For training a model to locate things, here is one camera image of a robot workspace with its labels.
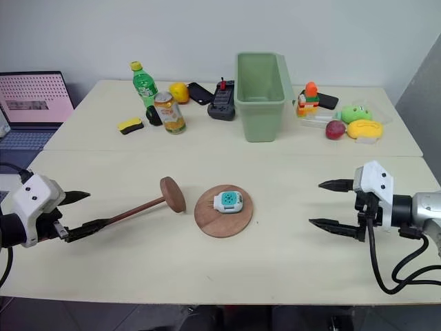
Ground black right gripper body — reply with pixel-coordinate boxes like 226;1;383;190
354;191;384;243

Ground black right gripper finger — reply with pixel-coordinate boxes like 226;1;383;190
308;218;360;239
318;178;356;193

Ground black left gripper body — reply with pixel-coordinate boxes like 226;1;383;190
36;205;70;243

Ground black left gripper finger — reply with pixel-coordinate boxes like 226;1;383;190
65;218;112;244
61;190;92;208

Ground red toy apple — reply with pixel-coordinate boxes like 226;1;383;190
325;119;347;141

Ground yellow plush toy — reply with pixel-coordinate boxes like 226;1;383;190
345;119;384;140

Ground green plush toy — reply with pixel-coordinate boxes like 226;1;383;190
340;104;373;124

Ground clear plastic tray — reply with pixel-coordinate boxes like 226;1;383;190
298;97;394;129

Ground black phone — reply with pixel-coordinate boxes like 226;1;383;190
187;81;215;106
298;90;340;111

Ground yellow black sponge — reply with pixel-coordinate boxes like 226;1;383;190
116;117;145;135

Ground colourful toy block stack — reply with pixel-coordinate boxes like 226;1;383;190
296;81;321;119

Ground green plastic bin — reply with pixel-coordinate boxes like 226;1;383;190
234;52;298;143

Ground open laptop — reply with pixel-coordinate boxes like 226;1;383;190
0;70;75;153

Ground small black round object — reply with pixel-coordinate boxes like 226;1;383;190
145;106;163;127

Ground small white teal device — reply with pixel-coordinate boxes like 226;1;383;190
212;190;243;214

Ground round wooden base disc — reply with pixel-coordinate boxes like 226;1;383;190
194;184;254;239

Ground orange drink can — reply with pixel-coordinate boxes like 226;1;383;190
153;91;187;135

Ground green soda bottle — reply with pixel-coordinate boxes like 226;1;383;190
129;60;160;108

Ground black handheld game console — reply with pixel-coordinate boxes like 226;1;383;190
207;78;237;122

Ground yellow toy fruit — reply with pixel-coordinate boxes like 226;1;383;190
168;81;192;105

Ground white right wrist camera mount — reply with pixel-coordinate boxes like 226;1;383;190
352;159;396;232

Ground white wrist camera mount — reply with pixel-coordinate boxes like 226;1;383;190
352;159;396;232
11;173;67;248

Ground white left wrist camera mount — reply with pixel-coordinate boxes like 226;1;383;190
11;173;67;248

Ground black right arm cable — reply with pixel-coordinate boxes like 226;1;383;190
365;206;441;295

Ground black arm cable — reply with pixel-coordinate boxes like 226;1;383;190
365;206;441;295
0;161;34;289

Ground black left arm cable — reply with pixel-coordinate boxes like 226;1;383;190
0;161;34;289

